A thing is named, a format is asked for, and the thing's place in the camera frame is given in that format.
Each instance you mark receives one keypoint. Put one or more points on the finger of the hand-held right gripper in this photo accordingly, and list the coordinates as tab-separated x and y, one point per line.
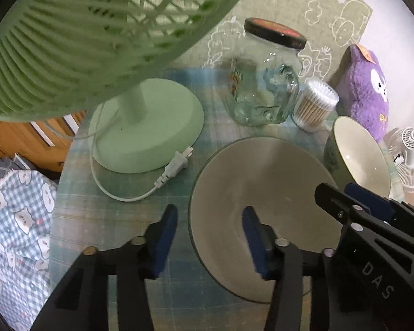
369	198
334	200

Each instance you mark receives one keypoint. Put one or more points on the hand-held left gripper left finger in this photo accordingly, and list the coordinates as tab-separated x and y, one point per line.
164	238

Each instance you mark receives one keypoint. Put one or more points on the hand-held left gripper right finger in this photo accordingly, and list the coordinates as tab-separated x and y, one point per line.
258	244

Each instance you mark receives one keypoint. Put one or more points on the green floral ceramic bowl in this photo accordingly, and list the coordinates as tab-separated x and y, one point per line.
362	151
262	179

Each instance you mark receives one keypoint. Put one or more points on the white clip fan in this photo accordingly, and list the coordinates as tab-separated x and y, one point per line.
412	151

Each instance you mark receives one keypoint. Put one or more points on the cotton swab container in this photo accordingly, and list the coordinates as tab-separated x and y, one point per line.
315	103

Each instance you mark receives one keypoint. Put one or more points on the purple plush toy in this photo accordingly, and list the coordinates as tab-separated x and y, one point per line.
362	86

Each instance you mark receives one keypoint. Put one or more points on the glass jar with dark lid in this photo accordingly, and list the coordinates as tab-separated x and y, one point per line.
262	93

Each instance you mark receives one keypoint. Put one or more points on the blue checked printed blanket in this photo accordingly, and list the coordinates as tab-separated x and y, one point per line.
17	231

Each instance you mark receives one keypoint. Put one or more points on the dark plaid cloth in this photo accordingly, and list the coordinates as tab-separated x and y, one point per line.
0	172

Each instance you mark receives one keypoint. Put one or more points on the green desk fan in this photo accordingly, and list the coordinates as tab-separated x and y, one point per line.
72	41

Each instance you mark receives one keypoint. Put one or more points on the green patterned wall mat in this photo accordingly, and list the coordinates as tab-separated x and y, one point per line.
296	7

